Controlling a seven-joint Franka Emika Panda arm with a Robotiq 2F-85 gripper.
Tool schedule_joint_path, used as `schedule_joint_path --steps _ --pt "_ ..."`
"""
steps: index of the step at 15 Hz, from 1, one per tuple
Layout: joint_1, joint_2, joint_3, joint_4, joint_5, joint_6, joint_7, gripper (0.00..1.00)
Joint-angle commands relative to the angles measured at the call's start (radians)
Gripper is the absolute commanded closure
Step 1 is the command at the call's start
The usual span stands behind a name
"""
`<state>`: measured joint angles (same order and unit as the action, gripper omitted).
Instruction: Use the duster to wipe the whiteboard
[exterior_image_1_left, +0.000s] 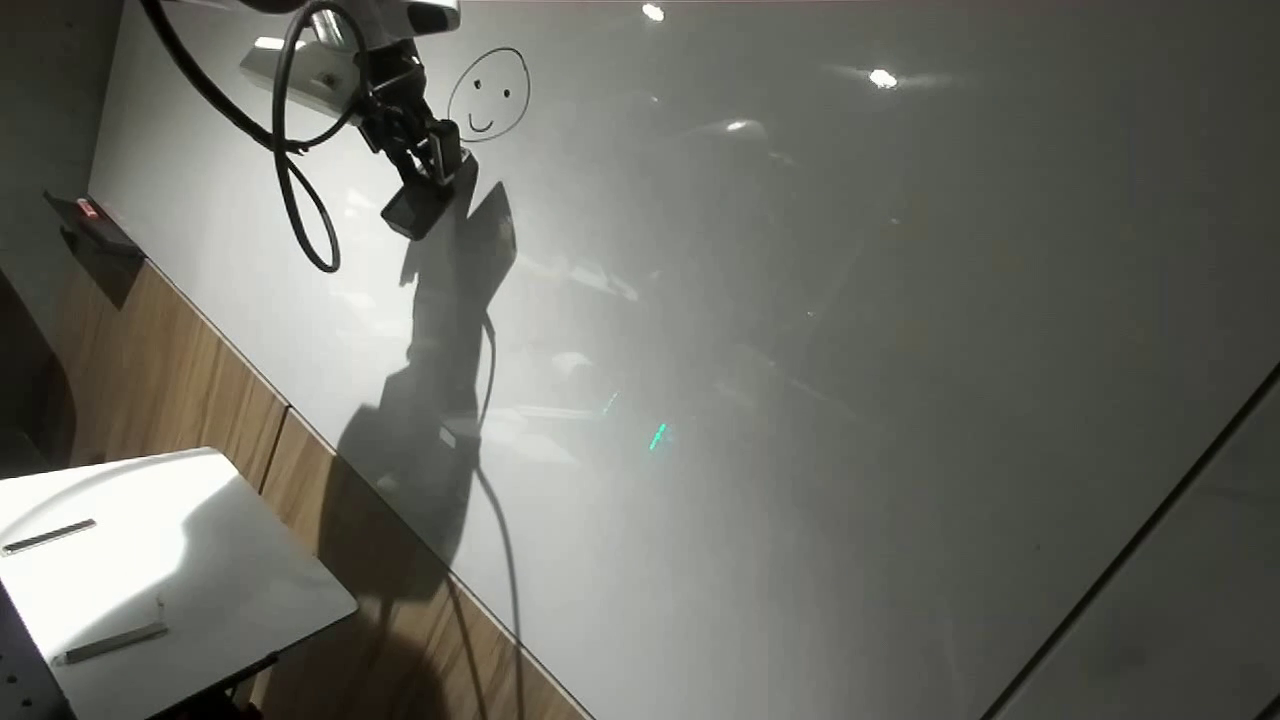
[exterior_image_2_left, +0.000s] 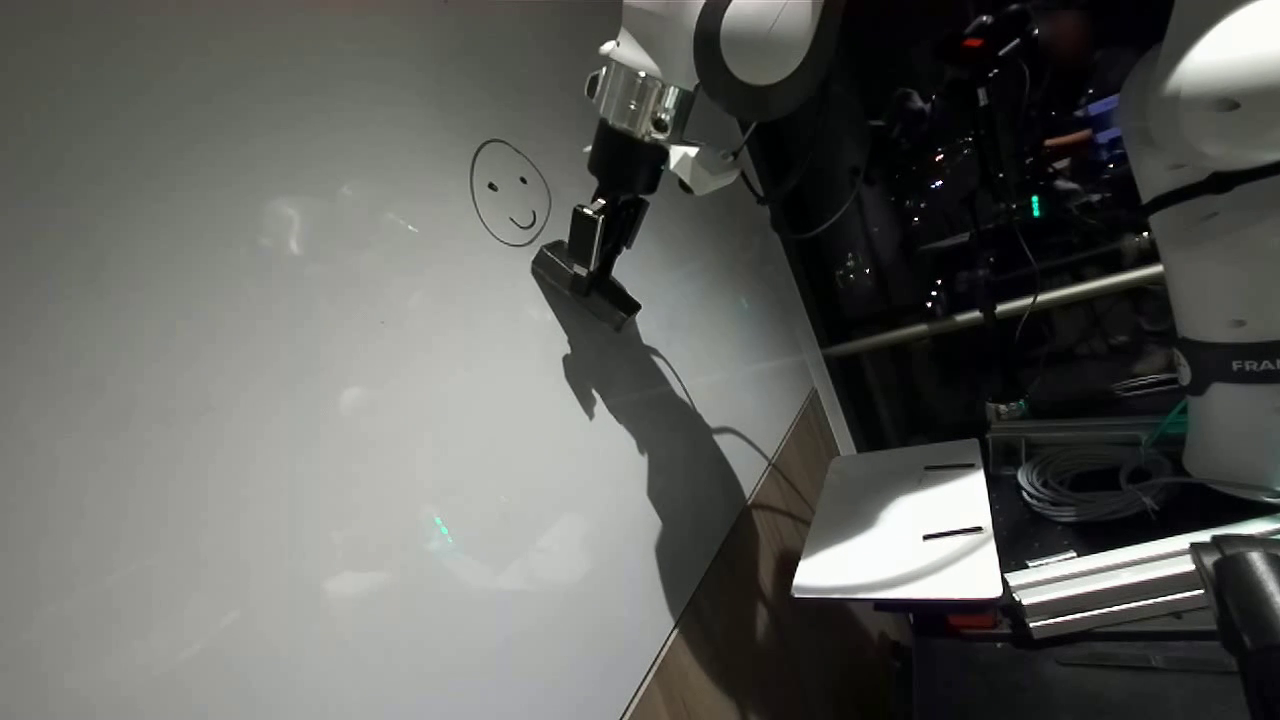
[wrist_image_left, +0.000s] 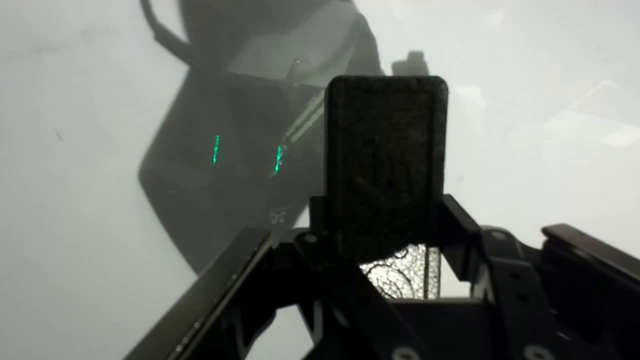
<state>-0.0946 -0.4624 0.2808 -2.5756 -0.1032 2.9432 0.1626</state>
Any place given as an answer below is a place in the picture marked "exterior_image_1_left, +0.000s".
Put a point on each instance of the large wall whiteboard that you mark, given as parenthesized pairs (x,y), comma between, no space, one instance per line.
(803,375)

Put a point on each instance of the adjoining whiteboard panel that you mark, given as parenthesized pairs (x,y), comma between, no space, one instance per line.
(1173,600)

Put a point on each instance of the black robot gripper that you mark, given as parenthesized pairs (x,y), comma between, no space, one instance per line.
(388,87)

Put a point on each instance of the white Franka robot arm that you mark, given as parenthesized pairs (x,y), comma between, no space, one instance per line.
(362,12)

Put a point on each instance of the small white metal board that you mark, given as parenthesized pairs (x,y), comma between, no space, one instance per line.
(175,574)

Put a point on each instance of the dark whiteboard eraser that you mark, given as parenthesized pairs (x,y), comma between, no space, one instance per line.
(96,226)

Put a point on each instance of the black perforated pegboard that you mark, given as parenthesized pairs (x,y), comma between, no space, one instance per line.
(26,665)

